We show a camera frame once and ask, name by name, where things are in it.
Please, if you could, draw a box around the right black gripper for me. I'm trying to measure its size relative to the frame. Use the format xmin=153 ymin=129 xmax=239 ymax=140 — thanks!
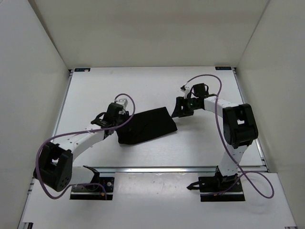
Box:
xmin=172 ymin=97 xmax=200 ymax=118

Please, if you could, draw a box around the black skirt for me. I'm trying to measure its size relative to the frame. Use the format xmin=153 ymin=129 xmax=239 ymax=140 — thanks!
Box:
xmin=116 ymin=107 xmax=177 ymax=145

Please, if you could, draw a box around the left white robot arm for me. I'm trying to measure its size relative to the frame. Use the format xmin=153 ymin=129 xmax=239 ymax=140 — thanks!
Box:
xmin=33 ymin=99 xmax=130 ymax=192

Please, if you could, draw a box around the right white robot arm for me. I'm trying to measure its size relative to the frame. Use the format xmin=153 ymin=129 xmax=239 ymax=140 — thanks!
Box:
xmin=172 ymin=83 xmax=258 ymax=191

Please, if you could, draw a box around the right blue table label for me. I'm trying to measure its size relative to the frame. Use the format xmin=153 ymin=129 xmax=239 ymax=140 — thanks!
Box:
xmin=215 ymin=66 xmax=232 ymax=71

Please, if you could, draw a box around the blue table label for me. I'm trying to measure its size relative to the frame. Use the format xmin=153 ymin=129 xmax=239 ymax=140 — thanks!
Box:
xmin=215 ymin=66 xmax=232 ymax=71
xmin=74 ymin=68 xmax=91 ymax=72

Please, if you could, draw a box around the left blue table label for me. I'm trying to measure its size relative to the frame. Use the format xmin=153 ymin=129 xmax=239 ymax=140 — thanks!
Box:
xmin=74 ymin=68 xmax=91 ymax=72

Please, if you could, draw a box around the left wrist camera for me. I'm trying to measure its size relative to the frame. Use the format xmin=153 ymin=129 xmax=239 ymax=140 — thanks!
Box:
xmin=115 ymin=98 xmax=128 ymax=114

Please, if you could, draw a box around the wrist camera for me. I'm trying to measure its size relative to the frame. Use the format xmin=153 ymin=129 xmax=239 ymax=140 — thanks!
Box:
xmin=180 ymin=85 xmax=191 ymax=99
xmin=115 ymin=98 xmax=128 ymax=114

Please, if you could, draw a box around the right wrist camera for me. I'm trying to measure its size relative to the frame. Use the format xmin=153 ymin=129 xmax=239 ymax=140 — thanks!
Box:
xmin=180 ymin=85 xmax=191 ymax=99

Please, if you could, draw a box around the aluminium table rail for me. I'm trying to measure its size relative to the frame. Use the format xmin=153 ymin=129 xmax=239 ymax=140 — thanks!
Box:
xmin=93 ymin=167 xmax=216 ymax=173

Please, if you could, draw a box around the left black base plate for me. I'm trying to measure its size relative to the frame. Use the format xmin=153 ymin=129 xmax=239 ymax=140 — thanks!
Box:
xmin=70 ymin=173 xmax=115 ymax=201

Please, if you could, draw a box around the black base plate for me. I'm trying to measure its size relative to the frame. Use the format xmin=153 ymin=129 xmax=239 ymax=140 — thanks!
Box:
xmin=70 ymin=173 xmax=115 ymax=201
xmin=187 ymin=176 xmax=245 ymax=202

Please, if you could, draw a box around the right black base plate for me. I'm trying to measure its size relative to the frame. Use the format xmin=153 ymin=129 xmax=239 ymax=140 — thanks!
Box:
xmin=187 ymin=176 xmax=245 ymax=202

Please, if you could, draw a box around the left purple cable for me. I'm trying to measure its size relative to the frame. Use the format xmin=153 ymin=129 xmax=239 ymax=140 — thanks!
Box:
xmin=35 ymin=93 xmax=136 ymax=200

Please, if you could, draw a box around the purple cable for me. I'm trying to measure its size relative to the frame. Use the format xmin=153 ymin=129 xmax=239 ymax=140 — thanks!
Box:
xmin=184 ymin=74 xmax=275 ymax=199
xmin=35 ymin=93 xmax=136 ymax=200

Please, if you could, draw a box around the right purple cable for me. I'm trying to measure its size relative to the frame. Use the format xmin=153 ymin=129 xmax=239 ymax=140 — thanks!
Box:
xmin=184 ymin=74 xmax=275 ymax=199

